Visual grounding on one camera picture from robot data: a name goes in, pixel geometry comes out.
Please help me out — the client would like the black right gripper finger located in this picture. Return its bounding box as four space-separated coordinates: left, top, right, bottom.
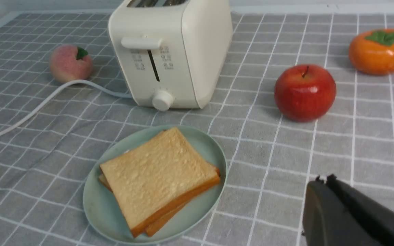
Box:
302 174 394 246

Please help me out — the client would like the white toaster power cord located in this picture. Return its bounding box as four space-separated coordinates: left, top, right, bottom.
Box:
0 79 133 140

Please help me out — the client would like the white two-slot toaster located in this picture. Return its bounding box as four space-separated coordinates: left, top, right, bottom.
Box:
108 0 233 111

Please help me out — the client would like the orange persimmon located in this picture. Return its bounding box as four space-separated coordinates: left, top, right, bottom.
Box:
348 28 394 76

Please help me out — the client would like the red apple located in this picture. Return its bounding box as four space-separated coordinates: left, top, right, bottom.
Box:
274 64 337 122

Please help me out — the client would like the pink peach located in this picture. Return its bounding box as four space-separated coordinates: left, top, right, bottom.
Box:
49 45 93 84

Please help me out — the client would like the light green round plate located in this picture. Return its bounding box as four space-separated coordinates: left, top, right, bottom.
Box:
83 125 228 246

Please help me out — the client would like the toast slice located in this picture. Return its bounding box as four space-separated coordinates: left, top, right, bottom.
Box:
98 164 221 237
100 127 221 238

